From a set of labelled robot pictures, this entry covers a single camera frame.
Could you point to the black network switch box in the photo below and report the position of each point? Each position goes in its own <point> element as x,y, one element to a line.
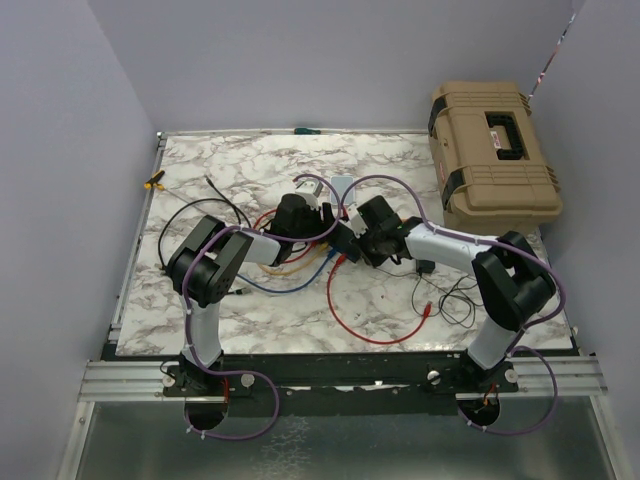
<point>343,240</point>

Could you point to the tan plastic tool case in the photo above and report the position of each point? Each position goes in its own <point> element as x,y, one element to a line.
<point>491,172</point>

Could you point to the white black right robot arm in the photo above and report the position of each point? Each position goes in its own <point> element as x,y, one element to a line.
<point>512,281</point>

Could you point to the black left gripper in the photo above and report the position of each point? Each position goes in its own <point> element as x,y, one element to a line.
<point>327,217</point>

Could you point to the aluminium frame rail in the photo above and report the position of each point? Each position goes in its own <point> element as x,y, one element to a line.
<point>109,379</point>

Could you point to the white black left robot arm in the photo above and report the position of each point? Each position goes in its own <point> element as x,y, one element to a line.
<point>207,262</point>

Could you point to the yellow black screwdriver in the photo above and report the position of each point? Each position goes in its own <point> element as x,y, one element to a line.
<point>155,183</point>

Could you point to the black power adapter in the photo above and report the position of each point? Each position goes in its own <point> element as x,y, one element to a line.
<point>424,267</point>

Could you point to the white small router box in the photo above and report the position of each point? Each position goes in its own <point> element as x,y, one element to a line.
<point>340,184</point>

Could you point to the green screwdriver at wall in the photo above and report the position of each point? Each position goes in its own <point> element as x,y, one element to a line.
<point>306,131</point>

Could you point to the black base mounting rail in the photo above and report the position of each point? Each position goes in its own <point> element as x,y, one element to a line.
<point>335,384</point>

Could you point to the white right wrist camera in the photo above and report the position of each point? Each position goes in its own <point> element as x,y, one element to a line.
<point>356,221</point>

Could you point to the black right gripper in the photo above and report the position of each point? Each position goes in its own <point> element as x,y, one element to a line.
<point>373,260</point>

